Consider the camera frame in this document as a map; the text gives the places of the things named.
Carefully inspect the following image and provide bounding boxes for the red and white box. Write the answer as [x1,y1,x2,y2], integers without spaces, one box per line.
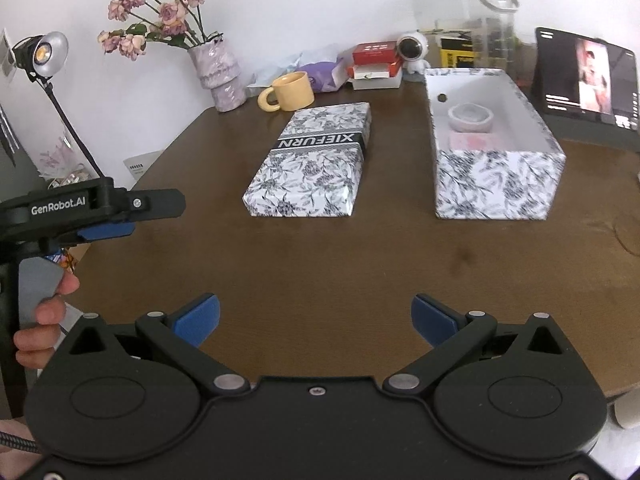
[350,60,405,80]

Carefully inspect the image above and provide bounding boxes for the purple ceramic vase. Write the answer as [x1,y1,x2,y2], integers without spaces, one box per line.
[187,34,248,112]

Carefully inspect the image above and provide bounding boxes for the black tablet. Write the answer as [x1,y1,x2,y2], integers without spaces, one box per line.
[534,26,640,132]

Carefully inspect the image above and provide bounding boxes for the pink box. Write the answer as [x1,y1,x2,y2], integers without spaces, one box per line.
[448,132,494,152]

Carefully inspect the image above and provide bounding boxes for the round white case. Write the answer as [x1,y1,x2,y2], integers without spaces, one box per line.
[447,103,496,134]

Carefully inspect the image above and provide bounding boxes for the floral box lid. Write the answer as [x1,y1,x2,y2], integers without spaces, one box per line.
[242,102,373,218]

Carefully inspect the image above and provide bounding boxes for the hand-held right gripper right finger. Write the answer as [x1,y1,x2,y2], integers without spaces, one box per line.
[382,294,571,395]

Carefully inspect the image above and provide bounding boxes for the clear water bottle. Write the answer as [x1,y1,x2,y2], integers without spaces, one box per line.
[467,0,521,69]

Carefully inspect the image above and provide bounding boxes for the braided black cable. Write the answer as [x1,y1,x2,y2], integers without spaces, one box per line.
[0,432,44,459]

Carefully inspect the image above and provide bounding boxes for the crumpled white plastic bag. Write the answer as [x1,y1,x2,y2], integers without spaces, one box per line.
[247,44,346,92]

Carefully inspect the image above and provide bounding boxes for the white flat box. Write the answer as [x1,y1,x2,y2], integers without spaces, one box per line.
[352,76,404,90]

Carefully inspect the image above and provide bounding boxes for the silver spotlight on stand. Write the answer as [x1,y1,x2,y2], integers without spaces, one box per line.
[11,31,108,182]

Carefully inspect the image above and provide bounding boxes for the yellow and black box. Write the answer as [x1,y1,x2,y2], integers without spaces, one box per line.
[439,35,476,68]

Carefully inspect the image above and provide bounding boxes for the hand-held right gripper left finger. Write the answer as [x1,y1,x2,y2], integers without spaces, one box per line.
[67,294,251,395]

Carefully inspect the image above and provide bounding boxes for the white robot figure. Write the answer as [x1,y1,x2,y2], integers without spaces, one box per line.
[397,31,431,75]

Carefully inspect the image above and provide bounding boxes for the wooden desktop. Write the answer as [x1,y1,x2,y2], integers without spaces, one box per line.
[65,79,640,402]

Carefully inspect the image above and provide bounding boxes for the yellow mug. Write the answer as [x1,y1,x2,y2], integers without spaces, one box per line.
[257,71,316,113]

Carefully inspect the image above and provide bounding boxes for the purple tissue pack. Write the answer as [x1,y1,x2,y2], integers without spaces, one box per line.
[297,60,351,94]

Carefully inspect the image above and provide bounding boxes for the person's left hand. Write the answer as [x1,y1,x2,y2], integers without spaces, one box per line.
[13,274,81,370]

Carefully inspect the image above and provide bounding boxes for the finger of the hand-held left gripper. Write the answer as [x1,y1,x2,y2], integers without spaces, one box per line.
[60,220,136,244]
[112,188,187,222]

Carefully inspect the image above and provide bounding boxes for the dark tablet keyboard case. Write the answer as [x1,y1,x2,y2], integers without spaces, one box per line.
[542,110,640,154]

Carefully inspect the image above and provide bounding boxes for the cluttered storage rack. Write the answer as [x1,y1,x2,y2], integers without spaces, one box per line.
[39,132,101,191]

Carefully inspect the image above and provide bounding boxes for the dried pink rose bouquet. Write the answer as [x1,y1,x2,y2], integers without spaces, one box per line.
[97,0,223,61]

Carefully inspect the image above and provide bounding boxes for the floral storage box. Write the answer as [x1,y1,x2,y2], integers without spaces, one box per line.
[424,67,567,221]

